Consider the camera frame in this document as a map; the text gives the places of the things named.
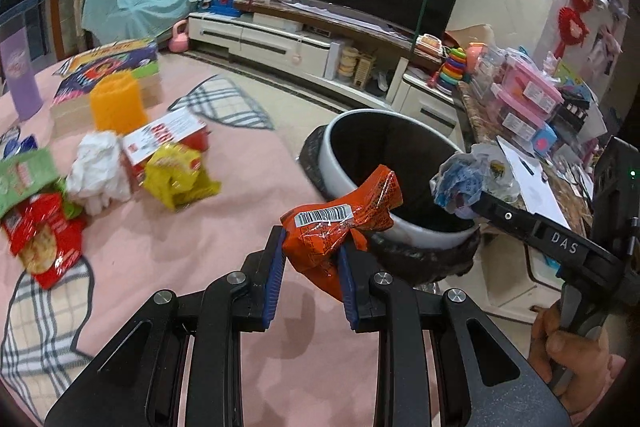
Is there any crumpled white tissue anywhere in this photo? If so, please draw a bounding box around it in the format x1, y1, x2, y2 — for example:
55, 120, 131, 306
66, 131, 132, 214

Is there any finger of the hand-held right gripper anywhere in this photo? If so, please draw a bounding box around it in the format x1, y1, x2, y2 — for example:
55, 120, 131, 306
472, 191, 627, 277

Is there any orange ribbed cup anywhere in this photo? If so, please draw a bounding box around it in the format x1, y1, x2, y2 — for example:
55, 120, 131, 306
90, 73, 147, 135

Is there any pink plastic storage box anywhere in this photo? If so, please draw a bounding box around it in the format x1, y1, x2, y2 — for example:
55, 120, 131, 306
500, 52, 563, 115
487, 84, 546, 142

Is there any orange snack wrapper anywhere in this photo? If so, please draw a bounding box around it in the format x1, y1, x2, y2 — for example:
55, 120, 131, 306
280, 164, 405, 303

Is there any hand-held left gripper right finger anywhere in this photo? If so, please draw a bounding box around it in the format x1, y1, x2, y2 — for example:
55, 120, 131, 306
336, 239, 571, 427

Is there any white paper sheet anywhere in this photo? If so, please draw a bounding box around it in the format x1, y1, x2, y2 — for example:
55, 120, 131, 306
497, 137, 571, 228

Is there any marble top side table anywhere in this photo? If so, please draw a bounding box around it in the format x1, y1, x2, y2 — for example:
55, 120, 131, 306
452, 82, 596, 323

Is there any blue snack packet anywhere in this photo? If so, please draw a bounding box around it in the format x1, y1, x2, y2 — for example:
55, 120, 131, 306
0, 134, 38, 158

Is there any white trash bin black bag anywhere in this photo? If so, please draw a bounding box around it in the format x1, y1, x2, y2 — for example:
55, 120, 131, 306
298, 108, 483, 285

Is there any pink kettlebell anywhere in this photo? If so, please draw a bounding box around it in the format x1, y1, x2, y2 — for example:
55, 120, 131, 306
169, 21, 190, 54

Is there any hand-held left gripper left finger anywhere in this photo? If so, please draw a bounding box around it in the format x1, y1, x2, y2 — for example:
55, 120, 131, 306
45, 224, 288, 427

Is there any red white milk carton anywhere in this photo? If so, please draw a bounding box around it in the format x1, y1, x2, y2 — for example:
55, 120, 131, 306
121, 111, 210, 188

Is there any white television cabinet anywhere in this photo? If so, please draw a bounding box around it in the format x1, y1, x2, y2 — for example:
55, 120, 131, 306
187, 0, 461, 138

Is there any purple tumbler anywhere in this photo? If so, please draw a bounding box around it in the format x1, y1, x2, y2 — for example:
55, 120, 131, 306
0, 31, 45, 120

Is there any green snack packet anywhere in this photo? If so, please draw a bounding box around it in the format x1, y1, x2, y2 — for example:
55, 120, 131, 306
0, 148, 66, 218

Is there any person's right hand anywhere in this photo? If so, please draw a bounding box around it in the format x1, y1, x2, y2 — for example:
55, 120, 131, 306
529, 304, 628, 408

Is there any white security camera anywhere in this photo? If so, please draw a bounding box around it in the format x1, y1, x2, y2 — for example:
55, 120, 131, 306
597, 0, 628, 18

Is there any rainbow stacking ring toy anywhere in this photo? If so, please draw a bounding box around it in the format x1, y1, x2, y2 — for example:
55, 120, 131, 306
429, 48, 471, 88

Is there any teal cloth cover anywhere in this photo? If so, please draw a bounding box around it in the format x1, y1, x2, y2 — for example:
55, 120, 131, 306
81, 0, 206, 46

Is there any blue white wrapper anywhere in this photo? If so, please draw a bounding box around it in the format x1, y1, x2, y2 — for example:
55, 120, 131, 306
431, 143, 521, 215

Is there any colourful picture book box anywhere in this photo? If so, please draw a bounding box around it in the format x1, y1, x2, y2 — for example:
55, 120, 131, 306
50, 38, 163, 138

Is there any red snack packet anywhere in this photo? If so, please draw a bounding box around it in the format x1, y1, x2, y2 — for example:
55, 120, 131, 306
2, 193, 86, 290

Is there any red white toy phone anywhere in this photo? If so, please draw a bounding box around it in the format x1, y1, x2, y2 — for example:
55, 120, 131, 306
415, 34, 443, 58

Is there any pink printed tablecloth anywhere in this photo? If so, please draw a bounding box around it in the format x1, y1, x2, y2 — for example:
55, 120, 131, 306
0, 39, 531, 427

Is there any yellow snack packet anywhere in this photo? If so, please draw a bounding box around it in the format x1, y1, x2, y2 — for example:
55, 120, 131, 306
144, 143, 222, 210

